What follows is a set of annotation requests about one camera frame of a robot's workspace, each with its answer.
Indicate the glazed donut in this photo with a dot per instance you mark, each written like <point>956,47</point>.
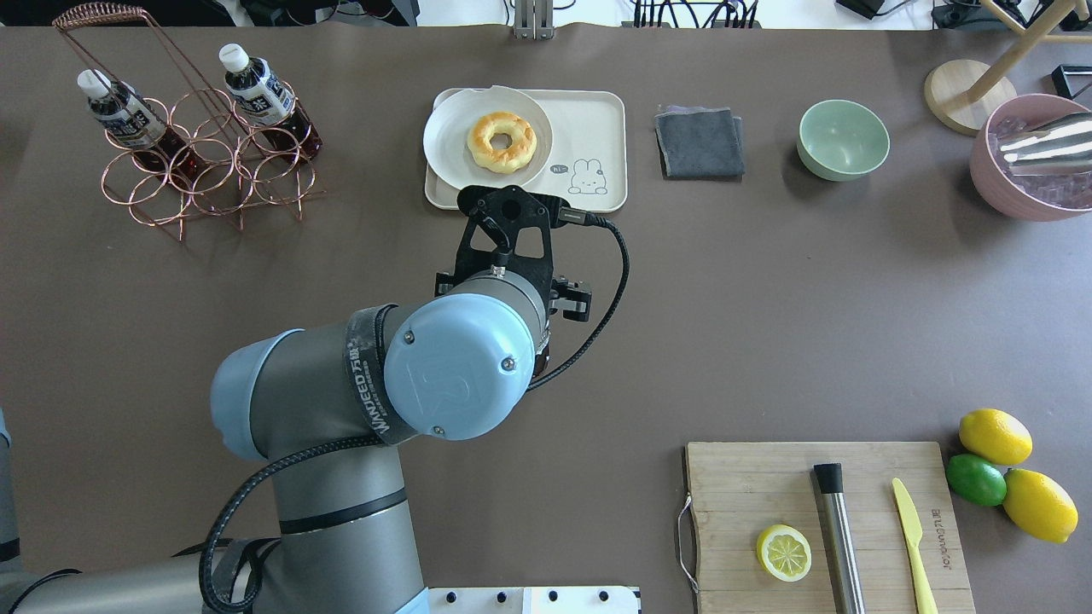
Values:
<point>518,153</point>

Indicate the tea bottle rear left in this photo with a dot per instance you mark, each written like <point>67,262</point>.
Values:
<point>134,126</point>

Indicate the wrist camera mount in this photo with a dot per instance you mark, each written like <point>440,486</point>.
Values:
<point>496,219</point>

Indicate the wooden stand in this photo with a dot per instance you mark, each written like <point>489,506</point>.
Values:
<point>963,93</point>

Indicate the grey folded cloth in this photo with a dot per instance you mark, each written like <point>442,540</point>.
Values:
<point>700,143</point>

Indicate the wooden cutting board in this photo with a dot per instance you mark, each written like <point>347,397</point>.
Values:
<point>739,489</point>

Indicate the pink bowl with ice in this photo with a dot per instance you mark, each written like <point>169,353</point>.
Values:
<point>998,188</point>

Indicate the half lemon slice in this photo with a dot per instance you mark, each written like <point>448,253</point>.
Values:
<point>784,552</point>

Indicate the yellow lemon near board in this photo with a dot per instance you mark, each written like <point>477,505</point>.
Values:
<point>996,436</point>

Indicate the steel ice scoop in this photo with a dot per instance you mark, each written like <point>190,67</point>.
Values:
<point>1059,147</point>

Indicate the cream tray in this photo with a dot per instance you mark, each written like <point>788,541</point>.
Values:
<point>587,164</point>

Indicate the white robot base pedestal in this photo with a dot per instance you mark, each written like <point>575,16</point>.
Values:
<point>535,599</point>

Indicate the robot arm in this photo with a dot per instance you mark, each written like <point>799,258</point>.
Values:
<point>324,526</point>

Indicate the tea bottle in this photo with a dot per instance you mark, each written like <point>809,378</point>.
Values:
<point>134,126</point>
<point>268,105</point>

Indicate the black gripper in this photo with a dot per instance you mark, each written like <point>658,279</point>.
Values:
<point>573,299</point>

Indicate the tea bottle rear right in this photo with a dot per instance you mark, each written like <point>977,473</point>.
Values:
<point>268,105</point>

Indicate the green lime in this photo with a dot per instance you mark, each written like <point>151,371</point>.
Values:
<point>975,479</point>

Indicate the green bowl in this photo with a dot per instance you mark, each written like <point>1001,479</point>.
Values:
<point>841,140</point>

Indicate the yellow plastic knife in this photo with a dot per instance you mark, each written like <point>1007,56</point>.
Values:
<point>913,533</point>

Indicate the steel muddler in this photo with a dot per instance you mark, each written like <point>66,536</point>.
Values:
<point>846,580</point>

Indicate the copper wire bottle rack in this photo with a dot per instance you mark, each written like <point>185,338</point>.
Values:
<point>238,173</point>

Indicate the yellow lemon near bowl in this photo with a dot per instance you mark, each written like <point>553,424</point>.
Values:
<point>1040,506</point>

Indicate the white plate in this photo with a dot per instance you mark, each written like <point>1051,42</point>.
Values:
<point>446,131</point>

